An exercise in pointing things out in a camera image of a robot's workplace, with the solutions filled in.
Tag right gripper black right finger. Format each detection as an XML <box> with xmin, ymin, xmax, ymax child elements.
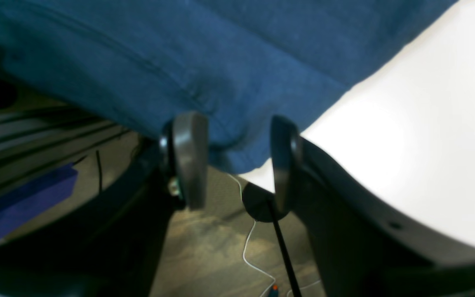
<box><xmin>270</xmin><ymin>116</ymin><xmax>475</xmax><ymax>297</ymax></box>

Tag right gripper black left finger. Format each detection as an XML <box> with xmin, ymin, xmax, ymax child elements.
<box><xmin>0</xmin><ymin>111</ymin><xmax>209</xmax><ymax>297</ymax></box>

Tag dark blue t-shirt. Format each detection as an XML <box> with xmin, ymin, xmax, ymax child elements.
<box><xmin>0</xmin><ymin>0</ymin><xmax>454</xmax><ymax>174</ymax></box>

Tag blue plastic bin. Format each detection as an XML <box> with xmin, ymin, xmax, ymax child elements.
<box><xmin>0</xmin><ymin>164</ymin><xmax>78</xmax><ymax>239</ymax></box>

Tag white coiled cable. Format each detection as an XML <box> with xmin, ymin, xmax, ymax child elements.
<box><xmin>225</xmin><ymin>173</ymin><xmax>322</xmax><ymax>297</ymax></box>

